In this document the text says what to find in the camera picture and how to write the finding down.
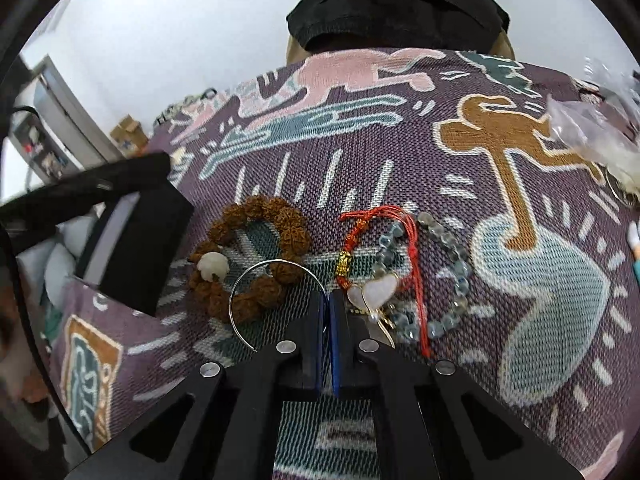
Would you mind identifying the cardboard box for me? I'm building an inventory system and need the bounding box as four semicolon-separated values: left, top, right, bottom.
110;115;149;157

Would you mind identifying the black shoe rack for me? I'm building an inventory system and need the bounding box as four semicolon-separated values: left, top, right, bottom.
153;88;217;128

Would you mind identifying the tan chair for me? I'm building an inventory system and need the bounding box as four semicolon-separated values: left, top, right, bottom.
285;30;515;65

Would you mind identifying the white heart pendant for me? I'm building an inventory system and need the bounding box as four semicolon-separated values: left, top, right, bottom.
346;272;400;348

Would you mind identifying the black-haired cartoon figurine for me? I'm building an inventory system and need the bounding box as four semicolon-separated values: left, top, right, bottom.
627;221;640;284

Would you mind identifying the silver bangle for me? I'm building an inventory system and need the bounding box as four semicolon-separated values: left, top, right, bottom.
228;258;329;353

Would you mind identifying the black square jewelry box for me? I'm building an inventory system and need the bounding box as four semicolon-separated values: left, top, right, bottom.
75;181;194;316

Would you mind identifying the brown rudraksha bead bracelet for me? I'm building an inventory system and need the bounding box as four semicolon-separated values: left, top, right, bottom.
188;194;313;326

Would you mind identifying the red cord bracelet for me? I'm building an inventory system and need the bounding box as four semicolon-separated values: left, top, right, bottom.
334;204;433;360

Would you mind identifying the clear grey bead bracelet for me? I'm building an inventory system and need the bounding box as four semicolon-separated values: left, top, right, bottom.
372;210;474;344

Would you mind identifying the grey bathroom door frame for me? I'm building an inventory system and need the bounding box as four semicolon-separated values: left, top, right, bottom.
3;56;122;183

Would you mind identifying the purple patterned woven blanket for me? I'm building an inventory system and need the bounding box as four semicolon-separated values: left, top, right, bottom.
52;48;639;479

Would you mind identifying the clear plastic bag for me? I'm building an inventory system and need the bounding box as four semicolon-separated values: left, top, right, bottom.
547;58;639;200

